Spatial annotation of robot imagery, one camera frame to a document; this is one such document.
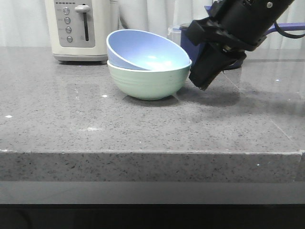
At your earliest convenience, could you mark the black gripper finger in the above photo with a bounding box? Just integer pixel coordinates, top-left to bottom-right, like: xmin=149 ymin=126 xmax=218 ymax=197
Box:
xmin=189 ymin=43 xmax=246 ymax=90

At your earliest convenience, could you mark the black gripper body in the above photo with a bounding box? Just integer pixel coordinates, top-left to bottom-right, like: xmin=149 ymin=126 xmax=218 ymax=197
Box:
xmin=184 ymin=0 xmax=271 ymax=51

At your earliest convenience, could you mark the green bowl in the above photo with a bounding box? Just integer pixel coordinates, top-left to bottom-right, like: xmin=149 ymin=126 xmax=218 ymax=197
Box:
xmin=107 ymin=61 xmax=191 ymax=100

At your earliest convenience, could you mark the blue bowl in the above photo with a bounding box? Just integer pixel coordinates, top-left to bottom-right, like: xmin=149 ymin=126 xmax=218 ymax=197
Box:
xmin=106 ymin=29 xmax=191 ymax=71

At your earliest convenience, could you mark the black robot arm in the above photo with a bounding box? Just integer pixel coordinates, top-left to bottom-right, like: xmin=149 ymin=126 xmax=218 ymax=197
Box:
xmin=186 ymin=0 xmax=292 ymax=90

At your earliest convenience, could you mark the dark blue saucepan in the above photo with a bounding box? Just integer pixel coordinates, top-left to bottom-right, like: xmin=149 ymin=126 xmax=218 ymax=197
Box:
xmin=180 ymin=22 xmax=305 ymax=65

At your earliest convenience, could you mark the clear plastic container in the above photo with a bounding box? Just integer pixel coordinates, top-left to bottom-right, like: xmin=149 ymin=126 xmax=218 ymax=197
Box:
xmin=168 ymin=25 xmax=181 ymax=46

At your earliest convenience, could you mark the cream white toaster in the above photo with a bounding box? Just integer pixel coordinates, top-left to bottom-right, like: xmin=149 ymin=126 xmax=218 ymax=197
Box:
xmin=45 ymin=0 xmax=119 ymax=63

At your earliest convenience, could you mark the black cable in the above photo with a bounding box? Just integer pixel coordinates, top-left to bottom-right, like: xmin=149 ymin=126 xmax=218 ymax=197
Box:
xmin=273 ymin=21 xmax=305 ymax=39

